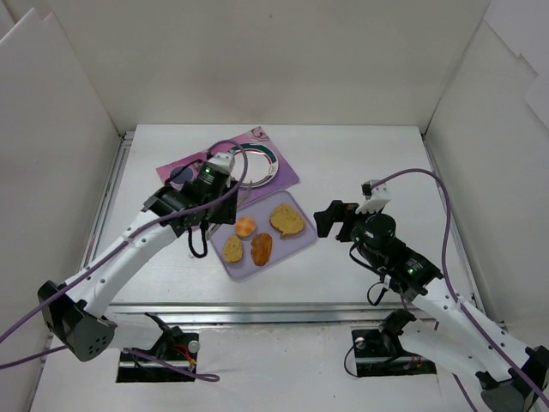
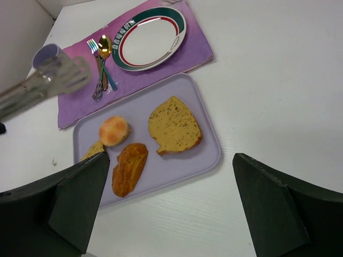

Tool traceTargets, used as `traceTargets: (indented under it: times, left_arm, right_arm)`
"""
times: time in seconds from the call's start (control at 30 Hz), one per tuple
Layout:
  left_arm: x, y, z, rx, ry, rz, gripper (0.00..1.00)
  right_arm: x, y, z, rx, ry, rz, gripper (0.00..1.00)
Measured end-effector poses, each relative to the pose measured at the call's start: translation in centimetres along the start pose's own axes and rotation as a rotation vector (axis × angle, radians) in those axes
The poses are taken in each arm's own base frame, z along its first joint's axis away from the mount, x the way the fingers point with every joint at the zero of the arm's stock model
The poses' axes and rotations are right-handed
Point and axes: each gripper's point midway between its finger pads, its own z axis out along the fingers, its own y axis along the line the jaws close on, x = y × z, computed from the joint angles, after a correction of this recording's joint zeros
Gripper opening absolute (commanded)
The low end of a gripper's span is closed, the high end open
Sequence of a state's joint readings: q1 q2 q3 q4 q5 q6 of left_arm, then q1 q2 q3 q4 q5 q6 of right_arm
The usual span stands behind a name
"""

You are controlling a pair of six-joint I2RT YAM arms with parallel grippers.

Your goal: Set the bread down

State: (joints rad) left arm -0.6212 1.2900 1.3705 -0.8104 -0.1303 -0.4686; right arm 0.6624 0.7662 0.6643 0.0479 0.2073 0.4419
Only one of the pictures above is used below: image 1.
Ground round bread bun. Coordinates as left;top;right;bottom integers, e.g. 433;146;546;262
233;216;256;238

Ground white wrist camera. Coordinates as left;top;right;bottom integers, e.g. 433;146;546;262
208;152;235;175
355;180;391;215

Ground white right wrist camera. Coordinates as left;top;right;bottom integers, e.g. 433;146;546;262
355;180;391;215

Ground lavender tray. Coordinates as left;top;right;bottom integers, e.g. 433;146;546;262
210;191;317;282

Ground purple cup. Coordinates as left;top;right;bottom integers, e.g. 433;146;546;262
168;166;194;185

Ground brown glazed pastry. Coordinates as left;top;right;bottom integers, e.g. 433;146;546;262
250;233;273;266

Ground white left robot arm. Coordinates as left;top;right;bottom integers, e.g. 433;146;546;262
38;152;238;362

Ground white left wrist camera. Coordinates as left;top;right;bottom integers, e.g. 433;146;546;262
208;152;235;175

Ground aluminium frame rail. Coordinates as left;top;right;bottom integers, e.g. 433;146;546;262
68;132;507;327

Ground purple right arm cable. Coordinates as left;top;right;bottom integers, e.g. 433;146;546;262
372;168;549;412

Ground large toast slice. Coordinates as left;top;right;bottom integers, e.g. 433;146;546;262
269;203;305;238

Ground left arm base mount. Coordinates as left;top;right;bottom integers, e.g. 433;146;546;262
116;313;199;384

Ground small oval bread slice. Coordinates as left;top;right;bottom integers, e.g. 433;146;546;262
221;234;244;263

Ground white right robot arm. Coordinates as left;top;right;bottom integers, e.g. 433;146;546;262
314;200;548;411

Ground white plate green rim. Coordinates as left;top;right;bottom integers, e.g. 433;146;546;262
230;142;279;189

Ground purple placemat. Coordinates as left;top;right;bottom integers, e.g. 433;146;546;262
156;127;299;203

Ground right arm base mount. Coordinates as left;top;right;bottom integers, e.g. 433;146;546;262
343;309;437;379

